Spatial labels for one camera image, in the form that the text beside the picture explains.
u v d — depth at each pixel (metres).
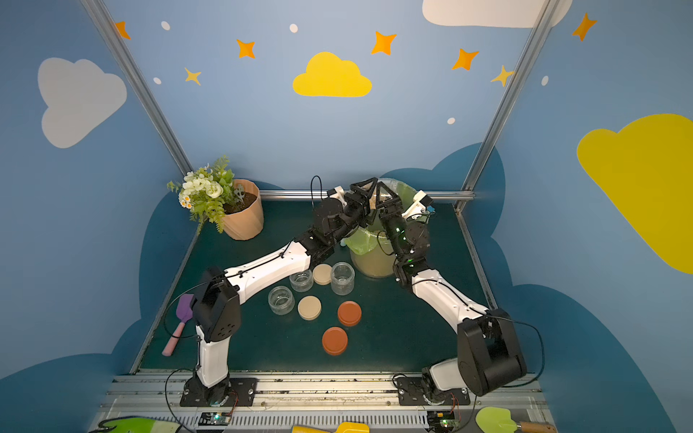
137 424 0.69
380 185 0.70
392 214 0.67
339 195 0.75
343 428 0.70
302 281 0.91
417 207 0.69
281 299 0.92
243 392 0.75
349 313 0.88
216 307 0.48
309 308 0.90
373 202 0.68
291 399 0.73
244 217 0.97
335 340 0.82
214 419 0.70
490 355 0.43
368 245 0.78
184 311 0.88
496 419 0.70
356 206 0.69
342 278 0.93
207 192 0.85
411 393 0.74
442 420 0.71
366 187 0.71
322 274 0.96
